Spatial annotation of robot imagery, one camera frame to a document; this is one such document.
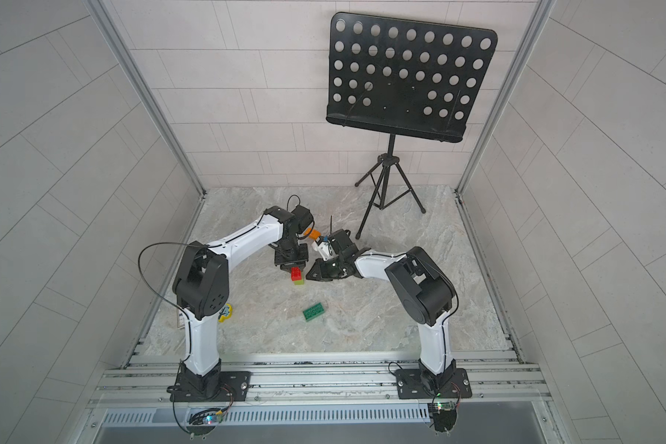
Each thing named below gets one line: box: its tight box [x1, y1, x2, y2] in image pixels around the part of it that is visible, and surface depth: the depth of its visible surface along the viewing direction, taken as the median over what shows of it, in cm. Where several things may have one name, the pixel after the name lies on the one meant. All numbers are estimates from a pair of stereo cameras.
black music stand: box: [325, 12, 499, 239], surface depth 68 cm
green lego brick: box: [302, 302, 325, 322], surface depth 86 cm
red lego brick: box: [289, 266, 303, 282], surface depth 86 cm
